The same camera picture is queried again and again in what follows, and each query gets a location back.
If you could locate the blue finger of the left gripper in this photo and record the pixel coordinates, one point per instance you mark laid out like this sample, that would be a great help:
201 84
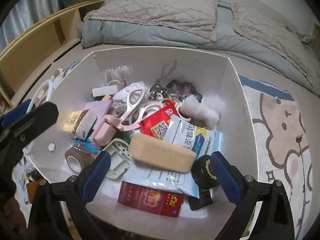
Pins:
15 114
30 126

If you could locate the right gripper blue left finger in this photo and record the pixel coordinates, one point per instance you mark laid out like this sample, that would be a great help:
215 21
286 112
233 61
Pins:
93 175

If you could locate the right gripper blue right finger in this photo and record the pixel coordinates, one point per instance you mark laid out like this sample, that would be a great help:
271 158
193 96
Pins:
228 177

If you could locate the black round gold-print tin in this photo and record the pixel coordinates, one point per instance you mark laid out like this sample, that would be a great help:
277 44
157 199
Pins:
202 175

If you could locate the blue white medicine sachet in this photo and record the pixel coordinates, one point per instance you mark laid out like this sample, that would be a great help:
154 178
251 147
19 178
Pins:
199 140

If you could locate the wooden oval brush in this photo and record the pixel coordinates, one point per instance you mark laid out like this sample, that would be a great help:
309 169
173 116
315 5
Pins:
158 153

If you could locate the white cotton pad wad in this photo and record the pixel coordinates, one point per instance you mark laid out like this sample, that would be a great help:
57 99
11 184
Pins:
209 111

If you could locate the pink scissors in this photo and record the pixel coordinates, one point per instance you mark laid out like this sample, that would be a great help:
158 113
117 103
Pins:
118 122

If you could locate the brown tape roll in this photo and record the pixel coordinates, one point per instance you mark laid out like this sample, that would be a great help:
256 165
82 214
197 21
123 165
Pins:
77 159

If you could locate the black square charger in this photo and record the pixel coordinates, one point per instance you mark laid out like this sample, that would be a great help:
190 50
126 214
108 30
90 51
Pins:
204 200

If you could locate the yellow gold small box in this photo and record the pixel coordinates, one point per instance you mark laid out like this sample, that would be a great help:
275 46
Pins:
73 121

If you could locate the brown leather pouch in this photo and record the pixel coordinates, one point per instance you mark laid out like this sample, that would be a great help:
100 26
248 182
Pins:
31 190

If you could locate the purple card box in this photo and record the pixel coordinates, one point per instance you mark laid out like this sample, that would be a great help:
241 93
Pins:
99 108

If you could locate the red cigarette pack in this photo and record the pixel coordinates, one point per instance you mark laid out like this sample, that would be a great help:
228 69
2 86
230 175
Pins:
150 200

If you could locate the red snack packet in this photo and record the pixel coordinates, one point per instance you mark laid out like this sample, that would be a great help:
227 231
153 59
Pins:
156 125

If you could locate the grey window curtain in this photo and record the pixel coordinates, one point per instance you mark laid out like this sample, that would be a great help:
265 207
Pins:
23 15

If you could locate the grey beige folded duvet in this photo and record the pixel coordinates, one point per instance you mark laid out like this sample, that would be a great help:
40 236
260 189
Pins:
238 30

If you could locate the wooden wall shelf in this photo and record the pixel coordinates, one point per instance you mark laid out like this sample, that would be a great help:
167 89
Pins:
30 54

